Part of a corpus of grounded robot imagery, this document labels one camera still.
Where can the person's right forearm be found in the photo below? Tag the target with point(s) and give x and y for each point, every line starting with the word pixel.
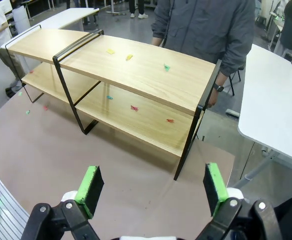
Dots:
pixel 158 27

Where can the yellow paper scrap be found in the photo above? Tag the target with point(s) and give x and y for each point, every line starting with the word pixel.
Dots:
pixel 110 51
pixel 129 57

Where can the person with white shoes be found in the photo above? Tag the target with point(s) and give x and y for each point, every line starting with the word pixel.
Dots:
pixel 140 7

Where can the black wristwatch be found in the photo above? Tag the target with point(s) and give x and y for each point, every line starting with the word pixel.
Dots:
pixel 219 88

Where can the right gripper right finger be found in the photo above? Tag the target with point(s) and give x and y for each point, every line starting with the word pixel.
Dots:
pixel 214 190

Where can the wooden two-tier black-framed shelf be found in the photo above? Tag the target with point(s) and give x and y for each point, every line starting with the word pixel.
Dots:
pixel 43 42
pixel 148 72

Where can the person's left forearm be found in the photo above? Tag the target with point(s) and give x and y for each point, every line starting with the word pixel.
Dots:
pixel 233 60

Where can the white table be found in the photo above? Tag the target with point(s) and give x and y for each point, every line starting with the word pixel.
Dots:
pixel 273 100
pixel 61 18

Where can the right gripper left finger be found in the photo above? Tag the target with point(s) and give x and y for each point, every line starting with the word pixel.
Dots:
pixel 90 190

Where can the teal paper scrap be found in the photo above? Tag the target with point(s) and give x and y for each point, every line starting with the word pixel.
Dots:
pixel 109 97

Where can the white grid panel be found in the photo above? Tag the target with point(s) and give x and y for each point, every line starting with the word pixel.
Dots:
pixel 1 212

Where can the person in gray jacket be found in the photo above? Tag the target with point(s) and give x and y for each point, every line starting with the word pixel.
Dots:
pixel 205 25

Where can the green paper scrap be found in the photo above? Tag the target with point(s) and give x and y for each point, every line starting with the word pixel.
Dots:
pixel 166 67
pixel 28 112
pixel 20 93

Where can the person's right hand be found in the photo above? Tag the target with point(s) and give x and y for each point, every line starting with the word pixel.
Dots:
pixel 158 41

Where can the person's left hand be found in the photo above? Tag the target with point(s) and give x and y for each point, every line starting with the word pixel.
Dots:
pixel 213 100

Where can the gray floor socket strip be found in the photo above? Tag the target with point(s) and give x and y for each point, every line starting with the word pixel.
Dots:
pixel 232 112

